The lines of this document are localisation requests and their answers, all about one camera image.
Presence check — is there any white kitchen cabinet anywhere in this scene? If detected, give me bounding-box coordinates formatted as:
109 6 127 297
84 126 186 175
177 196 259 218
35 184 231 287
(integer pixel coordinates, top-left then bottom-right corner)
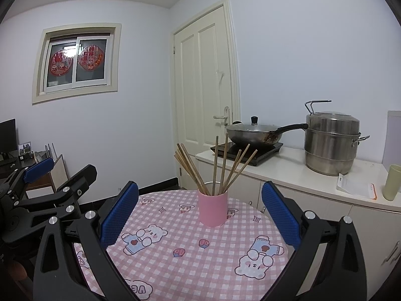
196 147 401 292

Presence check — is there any dark desk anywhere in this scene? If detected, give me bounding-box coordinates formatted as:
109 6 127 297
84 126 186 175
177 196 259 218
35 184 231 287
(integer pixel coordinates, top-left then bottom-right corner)
0 157 35 176

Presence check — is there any black monitor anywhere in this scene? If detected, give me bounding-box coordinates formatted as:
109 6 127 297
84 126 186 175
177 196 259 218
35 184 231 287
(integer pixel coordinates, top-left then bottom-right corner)
0 118 17 160

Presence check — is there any cream framed window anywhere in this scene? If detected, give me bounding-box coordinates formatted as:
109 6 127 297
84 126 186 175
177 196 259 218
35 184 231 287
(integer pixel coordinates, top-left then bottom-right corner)
32 23 122 105

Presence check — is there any red round window decal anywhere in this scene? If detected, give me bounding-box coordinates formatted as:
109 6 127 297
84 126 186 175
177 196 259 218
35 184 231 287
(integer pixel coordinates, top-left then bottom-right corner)
78 45 103 71
51 48 75 76

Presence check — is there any pink paper cup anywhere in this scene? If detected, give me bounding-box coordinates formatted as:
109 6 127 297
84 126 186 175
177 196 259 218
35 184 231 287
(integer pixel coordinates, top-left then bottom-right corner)
198 189 229 227

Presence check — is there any steel steamer pot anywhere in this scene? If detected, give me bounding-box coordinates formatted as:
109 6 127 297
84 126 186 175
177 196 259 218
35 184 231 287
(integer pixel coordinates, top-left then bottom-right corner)
305 100 370 176

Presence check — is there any cream panel door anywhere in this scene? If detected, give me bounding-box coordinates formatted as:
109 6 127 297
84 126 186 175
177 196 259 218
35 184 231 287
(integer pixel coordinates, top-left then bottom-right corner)
172 0 241 189

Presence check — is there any bunch of wooden chopsticks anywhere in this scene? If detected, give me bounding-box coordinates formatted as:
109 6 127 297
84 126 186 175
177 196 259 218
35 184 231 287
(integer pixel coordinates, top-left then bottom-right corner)
174 133 258 196

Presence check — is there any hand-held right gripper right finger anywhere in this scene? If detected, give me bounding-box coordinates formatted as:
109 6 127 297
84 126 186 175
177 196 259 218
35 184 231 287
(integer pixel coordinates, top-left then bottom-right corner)
260 181 368 301

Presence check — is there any person's left hand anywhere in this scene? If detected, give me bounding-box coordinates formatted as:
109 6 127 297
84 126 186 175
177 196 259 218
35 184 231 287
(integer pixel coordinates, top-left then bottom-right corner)
8 260 27 281

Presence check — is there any metal door handle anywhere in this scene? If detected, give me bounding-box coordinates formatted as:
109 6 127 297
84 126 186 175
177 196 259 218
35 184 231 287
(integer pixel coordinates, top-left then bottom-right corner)
214 107 231 127

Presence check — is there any black induction cooker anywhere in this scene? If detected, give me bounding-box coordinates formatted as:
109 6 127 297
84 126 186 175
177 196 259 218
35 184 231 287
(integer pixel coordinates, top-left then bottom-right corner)
211 142 283 166

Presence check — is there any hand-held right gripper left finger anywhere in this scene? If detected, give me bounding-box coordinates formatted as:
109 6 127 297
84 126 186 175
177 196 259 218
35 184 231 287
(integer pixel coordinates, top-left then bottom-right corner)
33 181 141 301

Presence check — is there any white panel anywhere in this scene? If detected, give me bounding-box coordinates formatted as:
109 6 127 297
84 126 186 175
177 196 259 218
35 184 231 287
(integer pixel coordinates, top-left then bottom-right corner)
383 110 401 167

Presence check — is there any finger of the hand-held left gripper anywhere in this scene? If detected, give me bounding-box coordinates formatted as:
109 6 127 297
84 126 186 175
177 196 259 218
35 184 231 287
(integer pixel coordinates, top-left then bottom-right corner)
19 165 97 220
13 158 54 192

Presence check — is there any steel wok black handle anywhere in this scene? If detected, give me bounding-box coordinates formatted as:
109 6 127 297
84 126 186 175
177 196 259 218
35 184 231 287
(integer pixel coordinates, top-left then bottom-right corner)
226 123 309 146

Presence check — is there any pale green cup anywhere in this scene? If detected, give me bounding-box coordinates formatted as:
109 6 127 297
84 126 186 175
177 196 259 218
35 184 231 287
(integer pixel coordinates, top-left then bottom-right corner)
383 165 401 201

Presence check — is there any glass wok lid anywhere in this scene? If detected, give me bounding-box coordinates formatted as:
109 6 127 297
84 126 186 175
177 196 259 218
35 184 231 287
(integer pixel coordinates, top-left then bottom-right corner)
226 116 279 132

